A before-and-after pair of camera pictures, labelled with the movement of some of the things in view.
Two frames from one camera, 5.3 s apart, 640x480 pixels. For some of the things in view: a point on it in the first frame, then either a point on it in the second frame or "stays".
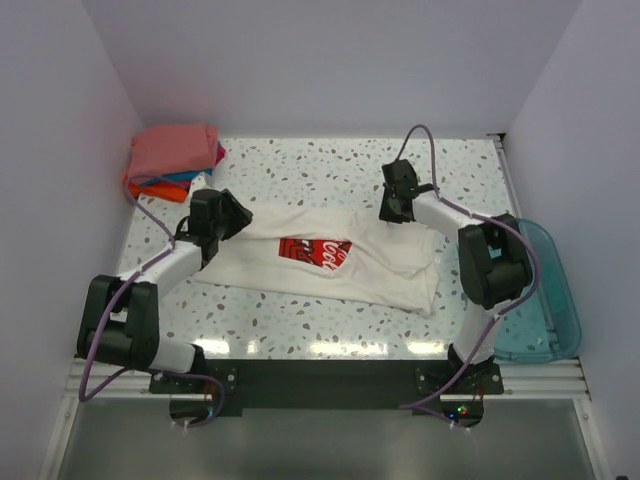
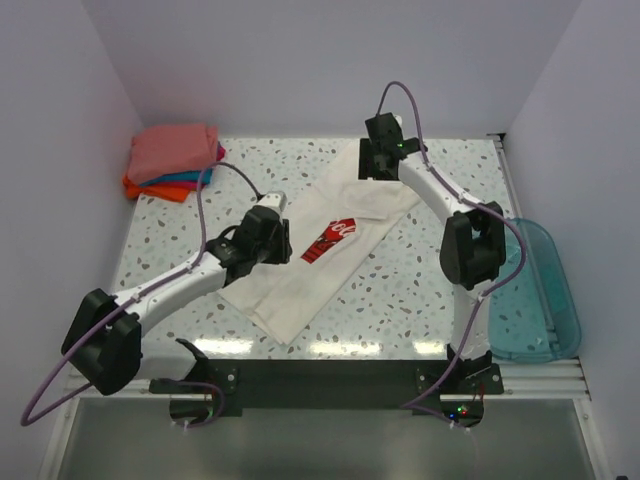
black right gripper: x=385 y=214 to x=366 y=168
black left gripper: x=240 y=217 to x=284 y=251
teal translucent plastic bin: x=545 y=327 stays
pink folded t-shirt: x=173 y=148 stays
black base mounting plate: x=454 y=396 stays
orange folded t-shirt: x=162 y=193 stays
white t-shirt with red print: x=330 y=254 to x=338 y=222
